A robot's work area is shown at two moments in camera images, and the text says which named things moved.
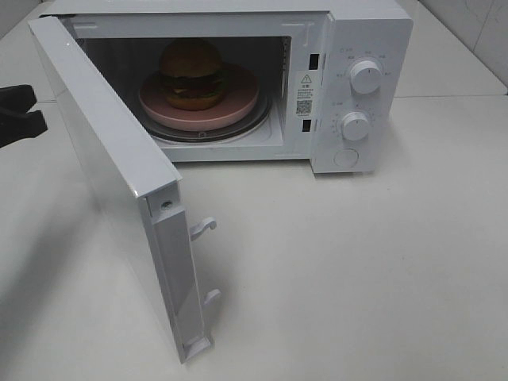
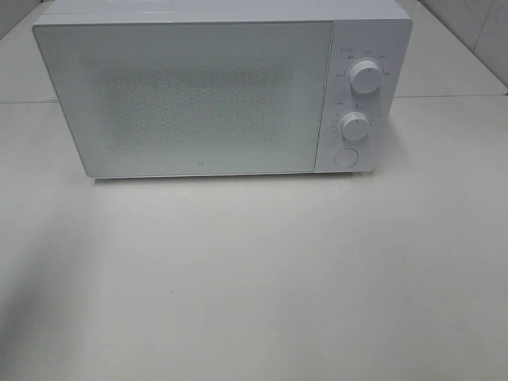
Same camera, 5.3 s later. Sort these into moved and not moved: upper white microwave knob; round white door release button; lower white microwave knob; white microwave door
Moved: white microwave door
Not moved: upper white microwave knob; round white door release button; lower white microwave knob
